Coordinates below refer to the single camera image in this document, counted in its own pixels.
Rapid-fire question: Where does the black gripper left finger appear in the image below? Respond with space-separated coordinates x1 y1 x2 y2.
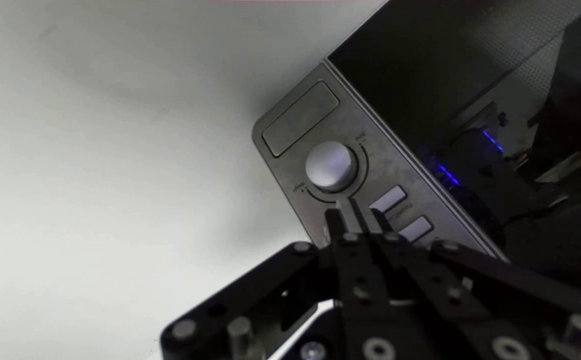
160 205 372 360

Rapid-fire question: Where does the silver microwave oven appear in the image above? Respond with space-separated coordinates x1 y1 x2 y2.
252 0 581 302

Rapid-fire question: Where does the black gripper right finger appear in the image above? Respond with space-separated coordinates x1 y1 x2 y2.
348 197 581 360

